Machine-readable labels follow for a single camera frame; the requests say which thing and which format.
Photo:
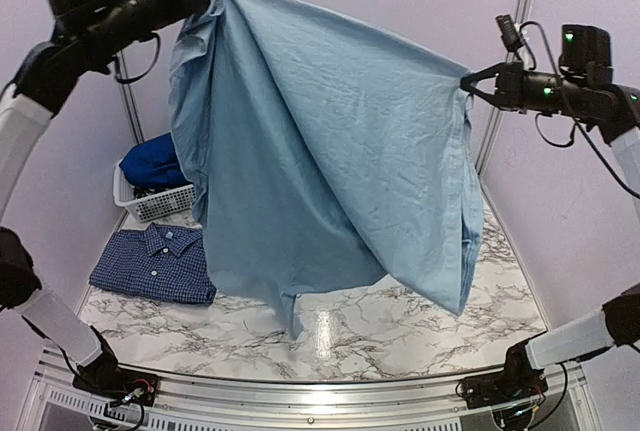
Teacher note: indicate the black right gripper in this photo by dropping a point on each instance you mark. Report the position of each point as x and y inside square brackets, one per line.
[508, 86]

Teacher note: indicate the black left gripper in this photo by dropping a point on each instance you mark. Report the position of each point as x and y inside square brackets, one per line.
[183, 2]

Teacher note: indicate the light blue garment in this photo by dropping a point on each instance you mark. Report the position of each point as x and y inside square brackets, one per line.
[325, 153]

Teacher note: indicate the blue checked shirt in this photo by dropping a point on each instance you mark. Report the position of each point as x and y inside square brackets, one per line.
[161, 263]

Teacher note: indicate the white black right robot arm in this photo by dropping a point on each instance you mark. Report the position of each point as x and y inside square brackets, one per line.
[580, 165]

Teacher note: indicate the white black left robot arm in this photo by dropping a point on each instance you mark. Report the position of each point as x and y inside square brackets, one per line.
[87, 37]

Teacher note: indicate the white plastic laundry basket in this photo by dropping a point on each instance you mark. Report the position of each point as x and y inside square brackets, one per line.
[148, 207]

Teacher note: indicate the royal blue garment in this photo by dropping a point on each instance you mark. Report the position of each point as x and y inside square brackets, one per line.
[153, 164]

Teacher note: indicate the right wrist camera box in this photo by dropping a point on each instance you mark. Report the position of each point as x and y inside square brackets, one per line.
[514, 42]

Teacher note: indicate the left aluminium corner post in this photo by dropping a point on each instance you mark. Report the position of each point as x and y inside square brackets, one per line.
[120, 73]

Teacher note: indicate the aluminium corner post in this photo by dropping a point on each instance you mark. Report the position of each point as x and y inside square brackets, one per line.
[120, 73]
[505, 101]

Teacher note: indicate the right aluminium corner post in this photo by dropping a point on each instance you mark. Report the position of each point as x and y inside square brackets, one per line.
[505, 101]

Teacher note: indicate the aluminium front frame rail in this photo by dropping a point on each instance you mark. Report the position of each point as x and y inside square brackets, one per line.
[185, 402]

